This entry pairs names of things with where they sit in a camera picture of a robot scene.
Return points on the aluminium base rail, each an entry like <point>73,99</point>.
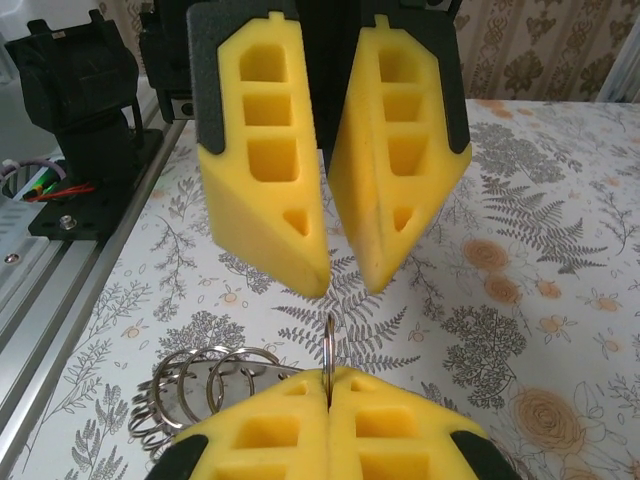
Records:
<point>50,300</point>

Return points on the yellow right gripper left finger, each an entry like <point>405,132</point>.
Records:
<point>300,440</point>

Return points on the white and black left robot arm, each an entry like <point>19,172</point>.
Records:
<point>75,75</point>

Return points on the floral patterned table cover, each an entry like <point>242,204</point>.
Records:
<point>500,250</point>

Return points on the metal keyring holder with rings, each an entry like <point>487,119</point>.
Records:
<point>235,387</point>

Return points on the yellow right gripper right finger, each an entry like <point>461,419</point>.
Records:
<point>430,430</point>

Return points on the aluminium frame post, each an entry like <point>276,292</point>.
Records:
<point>622,70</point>

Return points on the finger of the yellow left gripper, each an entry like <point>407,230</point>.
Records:
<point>260,210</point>
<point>380,210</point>

